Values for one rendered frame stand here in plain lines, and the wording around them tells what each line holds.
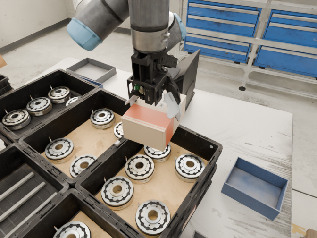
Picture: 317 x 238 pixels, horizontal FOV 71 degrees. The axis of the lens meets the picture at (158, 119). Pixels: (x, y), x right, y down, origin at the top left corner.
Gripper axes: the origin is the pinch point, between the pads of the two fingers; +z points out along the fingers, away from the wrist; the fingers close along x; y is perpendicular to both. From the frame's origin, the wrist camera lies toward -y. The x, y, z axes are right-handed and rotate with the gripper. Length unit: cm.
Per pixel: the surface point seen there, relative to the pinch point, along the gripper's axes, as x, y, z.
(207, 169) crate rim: 17.1, -0.4, 17.4
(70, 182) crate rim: -17.8, 20.9, 17.2
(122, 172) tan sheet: -10.5, 6.2, 27.3
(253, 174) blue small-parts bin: 34, -22, 39
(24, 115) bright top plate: -64, 1, 24
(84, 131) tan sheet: -35.8, -4.0, 27.3
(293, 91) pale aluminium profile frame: 70, -193, 99
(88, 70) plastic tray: -82, -62, 40
